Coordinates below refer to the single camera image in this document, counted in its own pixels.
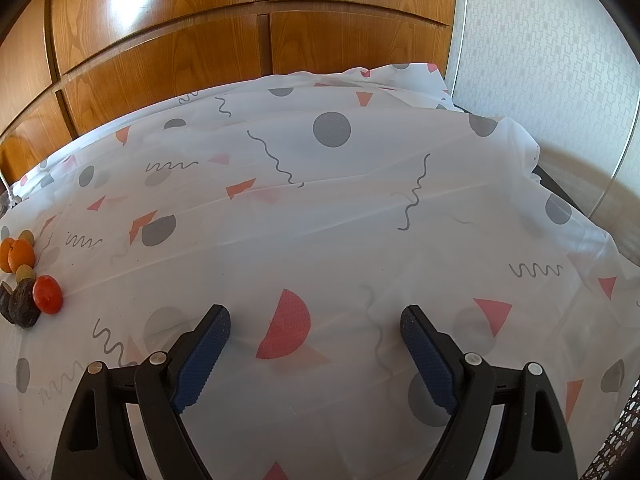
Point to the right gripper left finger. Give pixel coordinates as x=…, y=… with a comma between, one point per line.
x=97, y=442

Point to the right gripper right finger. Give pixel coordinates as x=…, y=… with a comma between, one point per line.
x=532, y=440

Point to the dark wrinkled fruit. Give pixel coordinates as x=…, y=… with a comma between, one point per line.
x=22, y=307

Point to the small red tomato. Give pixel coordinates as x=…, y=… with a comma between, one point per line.
x=47, y=294

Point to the dark round fruit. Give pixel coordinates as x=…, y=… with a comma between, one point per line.
x=5, y=301

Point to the small yellow-green fruit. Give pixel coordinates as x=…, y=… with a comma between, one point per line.
x=28, y=237
x=24, y=272

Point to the orange mandarin with stem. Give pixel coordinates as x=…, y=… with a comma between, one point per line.
x=5, y=248

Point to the rattan chair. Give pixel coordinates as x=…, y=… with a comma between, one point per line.
x=619, y=455

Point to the patterned white tablecloth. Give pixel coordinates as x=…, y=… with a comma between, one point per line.
x=315, y=208

